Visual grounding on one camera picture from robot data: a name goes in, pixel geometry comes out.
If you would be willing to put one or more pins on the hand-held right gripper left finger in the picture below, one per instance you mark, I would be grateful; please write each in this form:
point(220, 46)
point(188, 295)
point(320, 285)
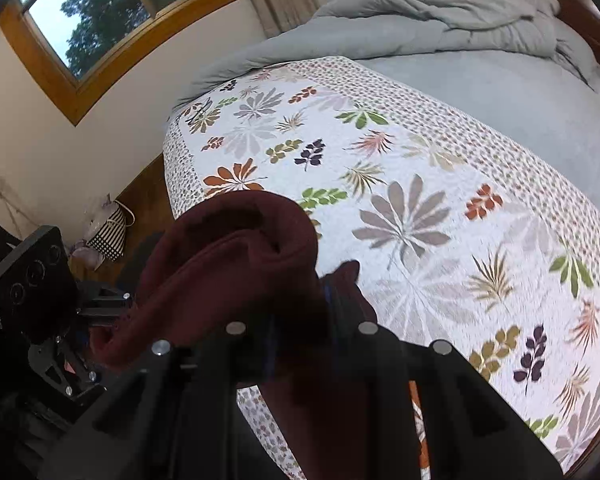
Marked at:
point(230, 355)

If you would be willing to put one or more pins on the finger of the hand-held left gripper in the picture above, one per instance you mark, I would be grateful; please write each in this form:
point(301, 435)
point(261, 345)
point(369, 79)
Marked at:
point(60, 370)
point(105, 305)

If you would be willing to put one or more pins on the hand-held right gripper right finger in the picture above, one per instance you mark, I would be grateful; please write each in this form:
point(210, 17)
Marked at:
point(375, 360)

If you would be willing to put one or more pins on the maroon pants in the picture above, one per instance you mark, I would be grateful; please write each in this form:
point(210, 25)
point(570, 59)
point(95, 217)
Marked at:
point(240, 260)

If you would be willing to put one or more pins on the black and white striped bag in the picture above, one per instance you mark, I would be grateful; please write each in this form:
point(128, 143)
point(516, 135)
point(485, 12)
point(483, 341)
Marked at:
point(107, 235)

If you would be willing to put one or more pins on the floral leaf print quilt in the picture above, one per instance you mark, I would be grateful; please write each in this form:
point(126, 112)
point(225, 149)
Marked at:
point(430, 185)

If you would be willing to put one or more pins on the grey-blue duvet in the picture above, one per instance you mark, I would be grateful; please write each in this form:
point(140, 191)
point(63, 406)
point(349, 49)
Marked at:
point(430, 15)

